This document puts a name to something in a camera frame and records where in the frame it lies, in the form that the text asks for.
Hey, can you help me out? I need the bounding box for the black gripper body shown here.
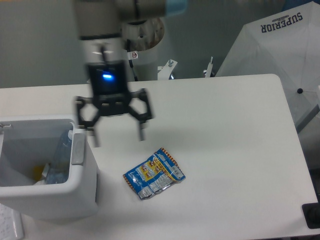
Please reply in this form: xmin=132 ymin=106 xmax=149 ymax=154
xmin=87 ymin=60 xmax=132 ymax=117

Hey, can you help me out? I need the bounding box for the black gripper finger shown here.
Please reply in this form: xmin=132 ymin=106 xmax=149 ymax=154
xmin=74 ymin=96 xmax=101 ymax=147
xmin=127 ymin=88 xmax=154 ymax=141

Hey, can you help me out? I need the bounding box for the crushed clear plastic bottle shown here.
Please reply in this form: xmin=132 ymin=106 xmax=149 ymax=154
xmin=45 ymin=129 xmax=73 ymax=185

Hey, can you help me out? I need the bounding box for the white plastic trash can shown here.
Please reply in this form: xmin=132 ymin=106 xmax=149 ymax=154
xmin=0 ymin=114 xmax=99 ymax=220

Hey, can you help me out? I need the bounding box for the yellow and white trash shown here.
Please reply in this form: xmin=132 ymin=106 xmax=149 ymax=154
xmin=32 ymin=163 xmax=51 ymax=186

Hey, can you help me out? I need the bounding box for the blue snack wrapper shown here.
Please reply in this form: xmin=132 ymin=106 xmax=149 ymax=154
xmin=123 ymin=147 xmax=186 ymax=200

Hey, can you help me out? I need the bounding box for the white Superior umbrella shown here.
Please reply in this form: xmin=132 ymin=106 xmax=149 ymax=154
xmin=216 ymin=1 xmax=320 ymax=130

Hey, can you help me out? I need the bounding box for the black device at table edge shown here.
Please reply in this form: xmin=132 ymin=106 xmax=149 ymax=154
xmin=302 ymin=202 xmax=320 ymax=229

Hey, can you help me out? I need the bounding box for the white metal frame bracket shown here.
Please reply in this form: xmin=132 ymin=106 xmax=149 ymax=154
xmin=157 ymin=56 xmax=215 ymax=80

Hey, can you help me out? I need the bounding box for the black cable on pedestal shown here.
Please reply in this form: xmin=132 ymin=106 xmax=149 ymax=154
xmin=126 ymin=38 xmax=139 ymax=82

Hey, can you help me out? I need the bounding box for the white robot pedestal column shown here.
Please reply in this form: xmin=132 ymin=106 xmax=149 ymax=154
xmin=121 ymin=17 xmax=165 ymax=82

